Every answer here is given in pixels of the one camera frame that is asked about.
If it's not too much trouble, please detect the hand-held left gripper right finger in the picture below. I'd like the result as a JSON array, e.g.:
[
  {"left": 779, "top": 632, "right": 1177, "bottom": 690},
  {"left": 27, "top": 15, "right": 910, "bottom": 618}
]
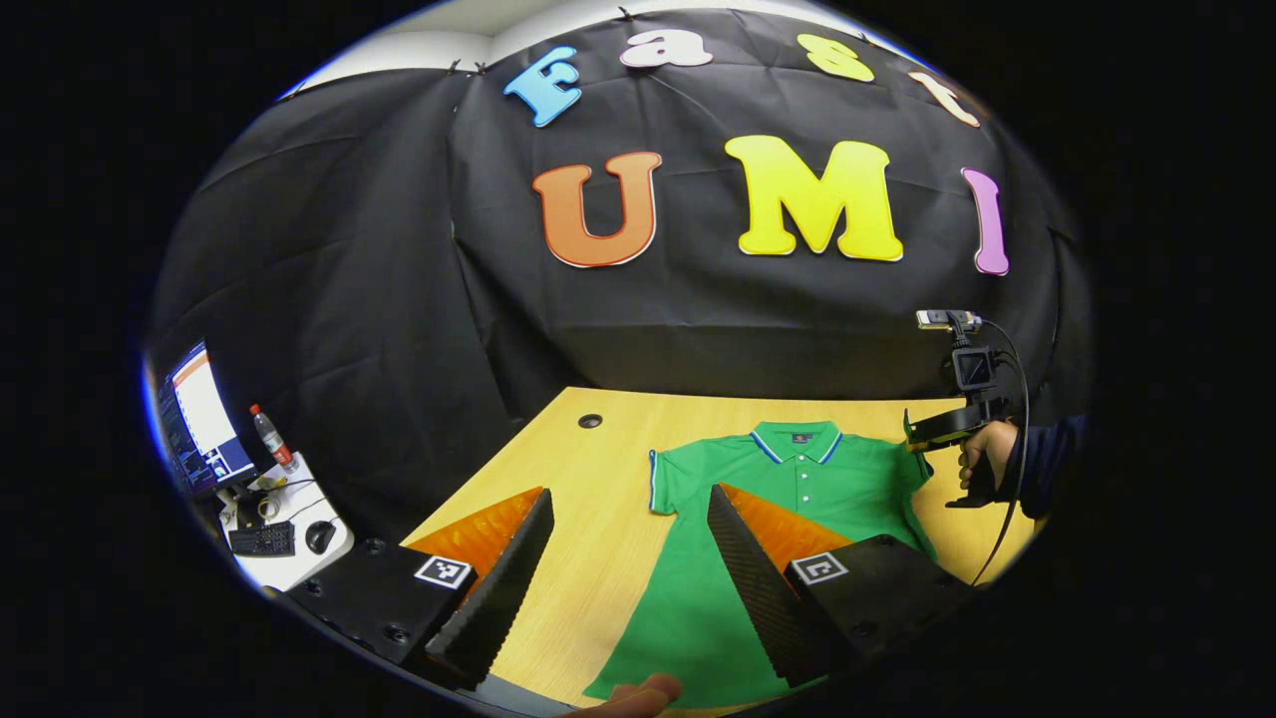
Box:
[{"left": 707, "top": 485, "right": 985, "bottom": 690}]

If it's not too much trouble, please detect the clear bottle with red cap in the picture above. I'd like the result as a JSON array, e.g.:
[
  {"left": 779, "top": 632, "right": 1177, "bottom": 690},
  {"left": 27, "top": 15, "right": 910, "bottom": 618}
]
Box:
[{"left": 248, "top": 403, "right": 299, "bottom": 474}]

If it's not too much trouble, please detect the black keyboard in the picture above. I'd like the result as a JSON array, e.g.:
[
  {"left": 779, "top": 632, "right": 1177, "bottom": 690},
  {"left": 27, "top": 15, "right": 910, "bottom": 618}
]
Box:
[{"left": 227, "top": 521, "right": 297, "bottom": 558}]

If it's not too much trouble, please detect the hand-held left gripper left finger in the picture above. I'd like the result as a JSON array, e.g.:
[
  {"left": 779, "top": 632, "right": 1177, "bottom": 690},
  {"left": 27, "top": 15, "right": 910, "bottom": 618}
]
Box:
[{"left": 287, "top": 488, "right": 556, "bottom": 691}]

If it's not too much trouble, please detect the computer monitor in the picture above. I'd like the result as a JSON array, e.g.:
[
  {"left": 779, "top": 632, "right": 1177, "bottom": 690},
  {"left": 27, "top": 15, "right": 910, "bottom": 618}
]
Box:
[{"left": 155, "top": 341, "right": 258, "bottom": 497}]

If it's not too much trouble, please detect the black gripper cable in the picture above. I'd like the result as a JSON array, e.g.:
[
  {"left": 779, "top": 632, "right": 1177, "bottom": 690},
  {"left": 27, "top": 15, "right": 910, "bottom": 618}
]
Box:
[{"left": 969, "top": 317, "right": 1032, "bottom": 587}]

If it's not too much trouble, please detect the white side desk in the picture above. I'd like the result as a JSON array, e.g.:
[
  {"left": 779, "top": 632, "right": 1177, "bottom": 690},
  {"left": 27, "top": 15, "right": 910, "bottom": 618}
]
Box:
[{"left": 214, "top": 451, "right": 357, "bottom": 592}]

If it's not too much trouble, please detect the green T-shirt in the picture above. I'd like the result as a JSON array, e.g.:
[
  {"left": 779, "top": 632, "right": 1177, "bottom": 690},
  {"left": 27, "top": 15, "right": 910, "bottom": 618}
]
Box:
[{"left": 583, "top": 420, "right": 940, "bottom": 711}]

